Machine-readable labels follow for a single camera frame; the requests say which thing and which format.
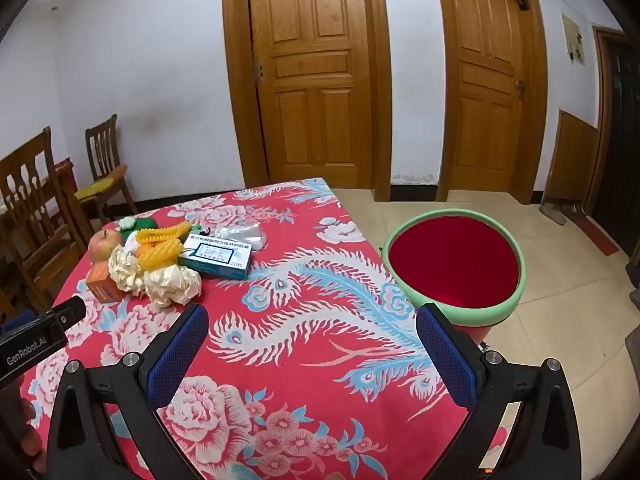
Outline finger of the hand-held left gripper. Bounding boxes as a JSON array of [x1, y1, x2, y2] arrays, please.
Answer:
[[31, 295, 87, 335]]

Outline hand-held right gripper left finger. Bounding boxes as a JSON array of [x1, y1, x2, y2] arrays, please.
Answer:
[[47, 304, 209, 480]]

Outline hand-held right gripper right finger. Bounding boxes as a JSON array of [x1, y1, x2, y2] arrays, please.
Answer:
[[415, 302, 596, 480]]

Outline teal white medicine box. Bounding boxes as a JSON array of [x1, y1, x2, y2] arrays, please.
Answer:
[[177, 234, 253, 281]]

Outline person's left hand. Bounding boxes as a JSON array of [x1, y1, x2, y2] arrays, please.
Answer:
[[7, 375, 48, 476]]

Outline small orange box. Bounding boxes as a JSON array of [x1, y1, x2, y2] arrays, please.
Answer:
[[86, 261, 125, 303]]

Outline crumpled white paper ball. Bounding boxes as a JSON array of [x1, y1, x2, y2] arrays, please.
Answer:
[[108, 245, 147, 297], [144, 264, 202, 309]]

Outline red yellow apple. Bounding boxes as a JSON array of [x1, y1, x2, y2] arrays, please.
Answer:
[[89, 229, 124, 263]]

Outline wooden slat-back chair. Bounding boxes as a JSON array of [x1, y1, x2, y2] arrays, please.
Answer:
[[0, 127, 88, 306]]

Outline yellow ridged sponge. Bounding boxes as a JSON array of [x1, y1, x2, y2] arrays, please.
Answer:
[[136, 221, 192, 247]]

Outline red floral tablecloth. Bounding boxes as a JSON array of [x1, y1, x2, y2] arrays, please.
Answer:
[[22, 176, 493, 480]]

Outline yellow seat cushion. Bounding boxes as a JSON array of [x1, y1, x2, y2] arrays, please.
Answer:
[[75, 176, 126, 198]]

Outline clear plastic bag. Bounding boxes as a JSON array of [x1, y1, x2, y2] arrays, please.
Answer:
[[212, 223, 267, 250]]

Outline wooden chair with cushion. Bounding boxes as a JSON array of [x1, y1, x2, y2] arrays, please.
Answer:
[[75, 114, 138, 226]]

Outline red floor mat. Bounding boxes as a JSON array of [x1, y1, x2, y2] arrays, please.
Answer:
[[582, 215, 621, 256]]

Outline leaning wooden board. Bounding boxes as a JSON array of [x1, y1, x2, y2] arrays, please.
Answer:
[[539, 109, 601, 226]]

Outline dark metal door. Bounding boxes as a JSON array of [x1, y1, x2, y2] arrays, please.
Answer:
[[590, 27, 640, 256]]

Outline wooden door with red ornament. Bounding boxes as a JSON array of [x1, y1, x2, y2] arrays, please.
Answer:
[[434, 0, 548, 206]]

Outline wooden panel door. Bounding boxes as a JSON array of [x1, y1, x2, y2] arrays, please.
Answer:
[[222, 0, 393, 203]]

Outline beige wall electrical panel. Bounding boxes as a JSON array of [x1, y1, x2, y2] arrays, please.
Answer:
[[560, 12, 587, 66]]

